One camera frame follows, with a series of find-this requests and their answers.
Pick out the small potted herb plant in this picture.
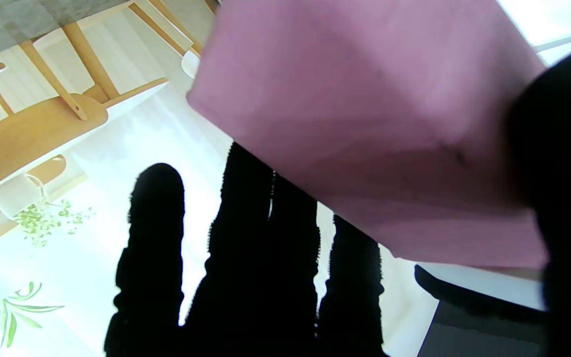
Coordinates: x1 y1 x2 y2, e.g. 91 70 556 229
0 174 97 247

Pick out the spiky leaf potted plant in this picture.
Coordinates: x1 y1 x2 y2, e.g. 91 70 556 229
0 282 65 349

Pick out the wooden chair white seat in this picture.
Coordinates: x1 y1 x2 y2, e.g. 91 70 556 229
181 50 202 80

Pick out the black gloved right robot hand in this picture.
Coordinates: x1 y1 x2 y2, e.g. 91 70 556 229
105 45 571 357

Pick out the wooden dining table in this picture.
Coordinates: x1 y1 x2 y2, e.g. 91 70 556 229
0 20 170 198

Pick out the white square jar lid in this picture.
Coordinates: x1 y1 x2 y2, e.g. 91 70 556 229
419 262 549 312

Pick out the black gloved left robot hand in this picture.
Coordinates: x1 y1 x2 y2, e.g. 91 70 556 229
413 264 549 328

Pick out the square pink jar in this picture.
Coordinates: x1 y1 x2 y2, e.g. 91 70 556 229
186 0 549 271

